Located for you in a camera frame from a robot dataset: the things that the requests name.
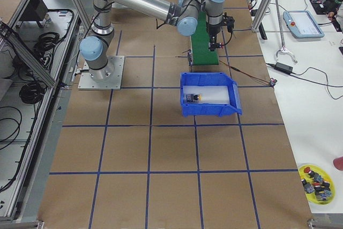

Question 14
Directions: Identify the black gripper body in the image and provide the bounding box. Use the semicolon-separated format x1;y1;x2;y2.
208;24;221;44

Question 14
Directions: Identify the yellow push button switch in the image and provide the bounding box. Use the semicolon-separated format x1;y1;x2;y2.
185;93;202;103

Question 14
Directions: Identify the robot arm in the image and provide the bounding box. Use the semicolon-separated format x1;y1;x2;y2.
100;0;226;67

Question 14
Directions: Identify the yellow plate with buttons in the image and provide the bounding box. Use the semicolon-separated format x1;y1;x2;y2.
298;164;335;205

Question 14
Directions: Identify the green conveyor belt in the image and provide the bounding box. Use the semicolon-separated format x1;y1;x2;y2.
177;0;224;66

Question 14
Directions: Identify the right blue plastic bin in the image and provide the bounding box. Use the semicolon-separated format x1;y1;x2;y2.
180;72;242;117

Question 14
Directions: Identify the white foam pad right bin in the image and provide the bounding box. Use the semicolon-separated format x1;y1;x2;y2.
181;86;230;104

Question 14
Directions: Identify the black power adapter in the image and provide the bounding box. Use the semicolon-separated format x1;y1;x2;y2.
274;62;293;75

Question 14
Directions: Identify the teach pendant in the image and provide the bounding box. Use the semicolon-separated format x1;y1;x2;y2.
282;11;325;39

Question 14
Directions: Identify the red black wire pair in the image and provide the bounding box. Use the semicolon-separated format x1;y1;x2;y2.
218;61;278;87

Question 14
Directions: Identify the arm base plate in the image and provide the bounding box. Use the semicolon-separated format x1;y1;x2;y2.
78;56;125;90

